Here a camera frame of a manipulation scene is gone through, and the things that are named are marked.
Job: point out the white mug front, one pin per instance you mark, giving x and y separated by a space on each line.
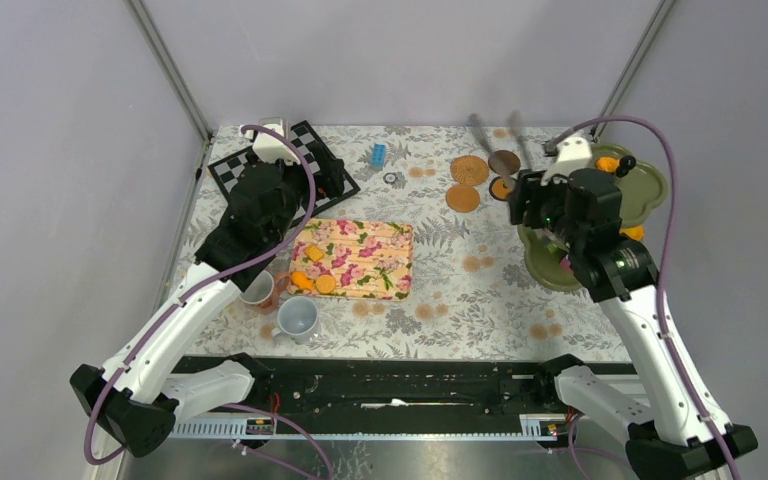
298 319

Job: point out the blue toy brick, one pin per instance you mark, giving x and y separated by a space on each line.
378 156

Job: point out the green three-tier stand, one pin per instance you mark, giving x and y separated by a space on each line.
643 189

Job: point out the plain orange coaster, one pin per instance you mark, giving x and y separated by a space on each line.
462 198

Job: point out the dark brown coaster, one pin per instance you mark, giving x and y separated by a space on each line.
504 162

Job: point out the round brown cookie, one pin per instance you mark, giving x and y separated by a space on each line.
325 285

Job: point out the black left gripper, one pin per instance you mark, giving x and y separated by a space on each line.
330 182

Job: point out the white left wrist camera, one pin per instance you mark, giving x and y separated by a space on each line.
267 148

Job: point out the woven tan coaster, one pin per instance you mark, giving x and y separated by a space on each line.
469 170

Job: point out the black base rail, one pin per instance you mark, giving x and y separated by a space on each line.
374 397

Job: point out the square orange cracker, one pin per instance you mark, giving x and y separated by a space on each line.
314 253

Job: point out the white mug with red handle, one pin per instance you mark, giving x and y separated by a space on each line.
263 294

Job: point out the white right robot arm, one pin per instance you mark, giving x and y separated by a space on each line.
681 432

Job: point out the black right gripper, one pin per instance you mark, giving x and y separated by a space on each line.
526 186

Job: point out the black orange face coaster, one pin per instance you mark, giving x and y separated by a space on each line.
501 187

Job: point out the floral serving tray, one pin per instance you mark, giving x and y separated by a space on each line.
370 259

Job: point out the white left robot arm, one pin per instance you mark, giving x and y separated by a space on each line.
133 400

